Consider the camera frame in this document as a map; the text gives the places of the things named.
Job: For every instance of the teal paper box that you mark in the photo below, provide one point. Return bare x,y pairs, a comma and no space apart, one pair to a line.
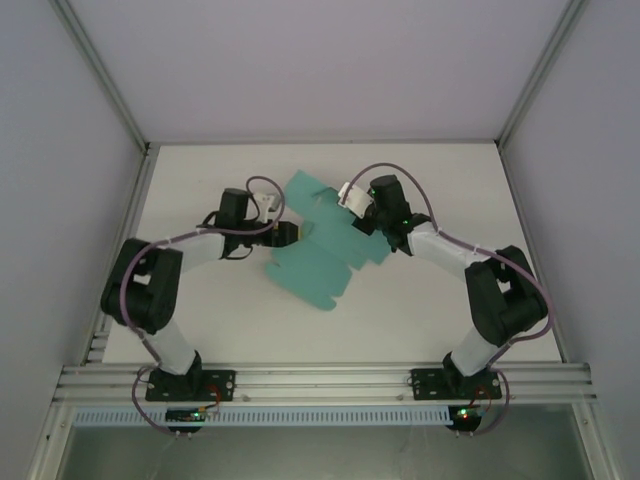
320,250

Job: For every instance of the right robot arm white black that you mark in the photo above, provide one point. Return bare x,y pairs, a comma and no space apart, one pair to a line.
500,300

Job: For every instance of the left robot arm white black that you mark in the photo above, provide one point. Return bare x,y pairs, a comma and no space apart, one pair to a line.
145,290

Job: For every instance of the aluminium mounting beam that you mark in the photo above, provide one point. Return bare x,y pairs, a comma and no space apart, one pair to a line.
325,382

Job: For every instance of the aluminium table side rail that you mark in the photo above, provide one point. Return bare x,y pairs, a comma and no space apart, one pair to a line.
125,240
532,250

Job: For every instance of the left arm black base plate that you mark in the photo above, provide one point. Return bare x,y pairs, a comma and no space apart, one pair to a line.
225,380

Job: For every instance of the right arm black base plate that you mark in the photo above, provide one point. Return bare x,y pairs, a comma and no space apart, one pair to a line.
422,382

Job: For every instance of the aluminium frame post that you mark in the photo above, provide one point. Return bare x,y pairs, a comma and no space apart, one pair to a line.
100,75
540,75

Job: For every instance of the aluminium frame leg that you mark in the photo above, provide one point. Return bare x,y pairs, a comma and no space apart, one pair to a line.
597,440
47,440

